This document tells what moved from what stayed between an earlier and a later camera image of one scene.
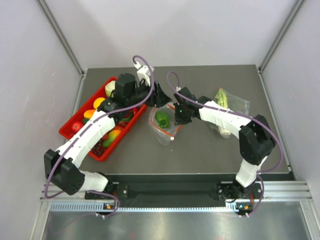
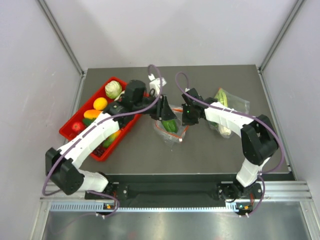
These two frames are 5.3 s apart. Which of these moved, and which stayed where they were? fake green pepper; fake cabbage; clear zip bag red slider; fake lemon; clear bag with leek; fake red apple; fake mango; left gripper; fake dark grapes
Moved: left gripper; clear zip bag red slider; fake green pepper
Stayed: clear bag with leek; fake cabbage; fake lemon; fake mango; fake dark grapes; fake red apple
